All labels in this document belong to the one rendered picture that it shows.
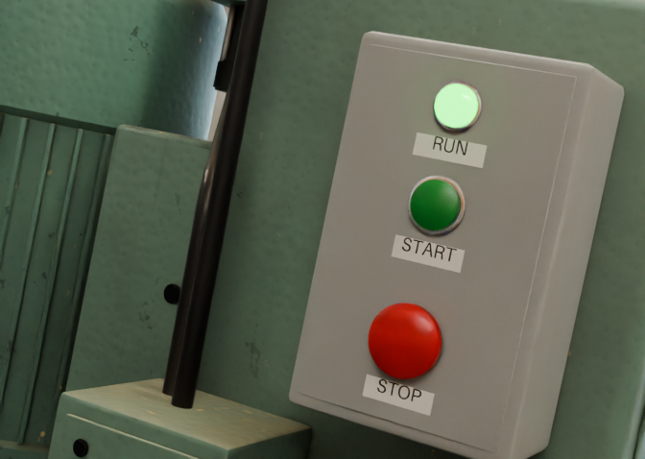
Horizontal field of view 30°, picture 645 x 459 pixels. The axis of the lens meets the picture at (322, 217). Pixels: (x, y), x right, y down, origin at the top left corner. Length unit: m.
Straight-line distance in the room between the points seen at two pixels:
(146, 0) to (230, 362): 0.23
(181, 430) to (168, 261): 0.16
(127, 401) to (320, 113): 0.16
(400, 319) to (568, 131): 0.10
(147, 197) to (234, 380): 0.13
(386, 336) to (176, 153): 0.22
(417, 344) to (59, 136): 0.31
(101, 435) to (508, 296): 0.19
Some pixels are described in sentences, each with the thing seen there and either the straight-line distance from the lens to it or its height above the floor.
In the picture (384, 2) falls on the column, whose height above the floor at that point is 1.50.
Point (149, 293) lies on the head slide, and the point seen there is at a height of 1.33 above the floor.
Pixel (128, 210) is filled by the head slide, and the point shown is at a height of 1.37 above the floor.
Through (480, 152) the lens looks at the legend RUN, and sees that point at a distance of 0.48.
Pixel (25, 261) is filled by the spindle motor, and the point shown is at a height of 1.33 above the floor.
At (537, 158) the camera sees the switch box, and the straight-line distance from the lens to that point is 0.47.
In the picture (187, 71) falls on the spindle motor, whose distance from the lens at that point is 0.73.
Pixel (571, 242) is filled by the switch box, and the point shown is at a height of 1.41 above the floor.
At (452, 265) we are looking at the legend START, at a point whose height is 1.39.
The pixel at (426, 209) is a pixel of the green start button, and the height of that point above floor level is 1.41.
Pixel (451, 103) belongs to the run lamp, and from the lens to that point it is 0.48.
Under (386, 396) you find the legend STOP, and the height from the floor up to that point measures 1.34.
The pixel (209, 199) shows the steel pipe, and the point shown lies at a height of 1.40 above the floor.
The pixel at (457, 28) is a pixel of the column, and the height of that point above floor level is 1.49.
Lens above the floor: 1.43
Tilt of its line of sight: 3 degrees down
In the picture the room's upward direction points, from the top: 12 degrees clockwise
